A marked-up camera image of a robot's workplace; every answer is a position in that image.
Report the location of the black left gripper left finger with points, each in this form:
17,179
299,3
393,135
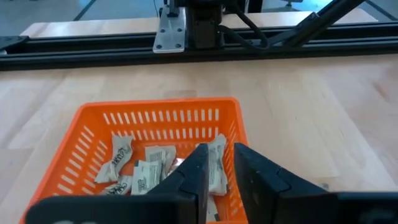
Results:
189,186

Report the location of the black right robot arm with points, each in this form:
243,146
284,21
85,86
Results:
203,28

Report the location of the green-white sweetener packet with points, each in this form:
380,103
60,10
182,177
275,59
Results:
217,168
119,155
146,177
212,210
119,186
161,155

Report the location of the orange slotted plastic basket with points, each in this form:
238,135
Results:
93,124

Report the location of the silver mounting plate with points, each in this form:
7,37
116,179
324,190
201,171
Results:
169,34

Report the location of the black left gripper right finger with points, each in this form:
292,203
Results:
267,193

